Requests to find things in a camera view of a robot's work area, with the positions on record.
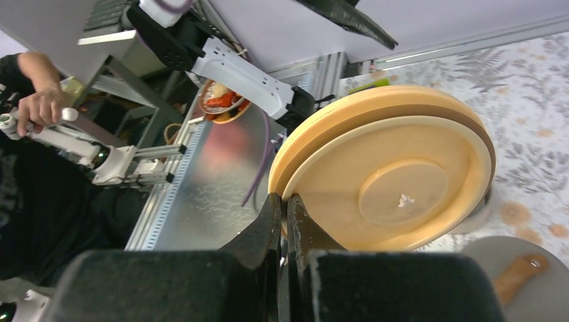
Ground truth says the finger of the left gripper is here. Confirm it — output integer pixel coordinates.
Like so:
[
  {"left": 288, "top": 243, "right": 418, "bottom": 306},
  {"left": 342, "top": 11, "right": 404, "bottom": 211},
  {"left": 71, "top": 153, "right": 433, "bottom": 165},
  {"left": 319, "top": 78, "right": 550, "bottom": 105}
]
[{"left": 297, "top": 0, "right": 399, "bottom": 50}]

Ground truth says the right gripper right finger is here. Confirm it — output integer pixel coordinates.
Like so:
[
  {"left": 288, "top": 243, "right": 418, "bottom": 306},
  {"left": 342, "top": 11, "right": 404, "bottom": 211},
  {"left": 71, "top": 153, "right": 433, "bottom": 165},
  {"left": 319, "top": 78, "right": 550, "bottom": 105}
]
[{"left": 287, "top": 194, "right": 505, "bottom": 321}]

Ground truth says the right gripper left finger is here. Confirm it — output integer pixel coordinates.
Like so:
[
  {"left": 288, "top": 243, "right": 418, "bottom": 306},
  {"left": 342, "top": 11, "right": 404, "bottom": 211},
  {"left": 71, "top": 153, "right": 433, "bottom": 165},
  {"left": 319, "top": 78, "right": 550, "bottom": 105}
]
[{"left": 42, "top": 193, "right": 281, "bottom": 321}]

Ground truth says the beige round lid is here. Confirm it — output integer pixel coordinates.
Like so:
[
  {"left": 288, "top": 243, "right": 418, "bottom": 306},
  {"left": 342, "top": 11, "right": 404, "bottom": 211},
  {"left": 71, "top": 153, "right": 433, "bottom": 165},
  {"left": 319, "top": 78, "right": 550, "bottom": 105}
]
[{"left": 268, "top": 85, "right": 496, "bottom": 251}]

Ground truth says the grey lid with wooden knob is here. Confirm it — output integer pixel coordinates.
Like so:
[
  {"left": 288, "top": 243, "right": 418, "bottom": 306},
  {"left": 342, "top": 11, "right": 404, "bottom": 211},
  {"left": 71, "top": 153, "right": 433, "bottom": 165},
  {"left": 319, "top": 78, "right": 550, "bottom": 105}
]
[{"left": 461, "top": 236, "right": 568, "bottom": 321}]

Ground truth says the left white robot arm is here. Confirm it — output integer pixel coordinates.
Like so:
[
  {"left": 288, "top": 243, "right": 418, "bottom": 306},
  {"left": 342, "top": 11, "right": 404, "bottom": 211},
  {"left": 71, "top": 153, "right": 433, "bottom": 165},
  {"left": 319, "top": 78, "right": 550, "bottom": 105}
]
[{"left": 126, "top": 1, "right": 315, "bottom": 131}]

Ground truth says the operator bare hand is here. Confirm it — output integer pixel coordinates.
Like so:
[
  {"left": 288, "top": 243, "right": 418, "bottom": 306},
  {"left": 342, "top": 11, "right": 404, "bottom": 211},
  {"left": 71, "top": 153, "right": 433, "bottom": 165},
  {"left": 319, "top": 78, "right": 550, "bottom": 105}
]
[{"left": 17, "top": 82, "right": 67, "bottom": 136}]

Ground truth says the green yellow object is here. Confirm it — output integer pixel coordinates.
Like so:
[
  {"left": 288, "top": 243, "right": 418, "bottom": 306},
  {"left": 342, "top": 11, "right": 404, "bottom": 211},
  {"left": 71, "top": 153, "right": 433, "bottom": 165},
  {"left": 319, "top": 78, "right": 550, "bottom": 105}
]
[{"left": 348, "top": 78, "right": 390, "bottom": 95}]

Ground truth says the background plate of food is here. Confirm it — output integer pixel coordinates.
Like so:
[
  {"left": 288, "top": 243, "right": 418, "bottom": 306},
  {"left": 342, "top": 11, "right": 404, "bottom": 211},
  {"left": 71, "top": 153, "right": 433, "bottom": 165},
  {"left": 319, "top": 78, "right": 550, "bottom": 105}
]
[{"left": 197, "top": 80, "right": 251, "bottom": 124}]

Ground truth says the floral patterned table mat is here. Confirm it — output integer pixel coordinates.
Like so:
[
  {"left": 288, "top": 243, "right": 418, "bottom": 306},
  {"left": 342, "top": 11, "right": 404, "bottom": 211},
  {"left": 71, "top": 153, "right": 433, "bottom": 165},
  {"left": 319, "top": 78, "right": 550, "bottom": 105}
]
[{"left": 338, "top": 33, "right": 568, "bottom": 261}]

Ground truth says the operator black clothed body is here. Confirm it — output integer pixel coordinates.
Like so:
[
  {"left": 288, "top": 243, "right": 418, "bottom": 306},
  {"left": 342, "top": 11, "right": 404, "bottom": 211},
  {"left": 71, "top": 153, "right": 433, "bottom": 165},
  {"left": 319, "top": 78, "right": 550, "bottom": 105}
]
[{"left": 1, "top": 52, "right": 148, "bottom": 286}]

